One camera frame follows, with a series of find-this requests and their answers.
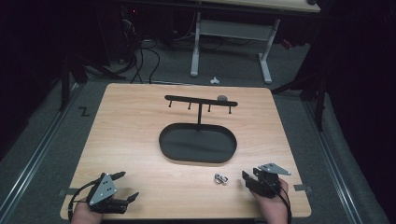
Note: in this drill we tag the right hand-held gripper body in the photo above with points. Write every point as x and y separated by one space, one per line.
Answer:
269 182

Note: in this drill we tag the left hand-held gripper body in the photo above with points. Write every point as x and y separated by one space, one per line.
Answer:
102 190

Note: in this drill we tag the person's right hand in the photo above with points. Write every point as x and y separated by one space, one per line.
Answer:
271 207

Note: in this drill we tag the person's left hand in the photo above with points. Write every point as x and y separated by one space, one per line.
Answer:
84 214

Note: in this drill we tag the grey tape strip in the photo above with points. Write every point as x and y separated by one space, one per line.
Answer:
67 192
302 188

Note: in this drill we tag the black hook rack with tray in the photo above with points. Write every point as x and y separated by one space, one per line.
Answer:
199 146

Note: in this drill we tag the small grey round object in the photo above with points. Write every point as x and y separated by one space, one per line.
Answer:
222 98

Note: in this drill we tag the black metal stand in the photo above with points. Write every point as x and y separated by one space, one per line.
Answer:
64 84
320 102

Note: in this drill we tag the small white floor object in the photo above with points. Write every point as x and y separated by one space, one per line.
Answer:
214 81

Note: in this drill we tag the small red object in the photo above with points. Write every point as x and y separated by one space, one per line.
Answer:
286 44

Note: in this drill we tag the grey metal floor rail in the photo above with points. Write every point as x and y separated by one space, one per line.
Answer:
37 158
333 168

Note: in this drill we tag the white metal frame desk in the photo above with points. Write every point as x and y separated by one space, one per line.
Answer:
233 29

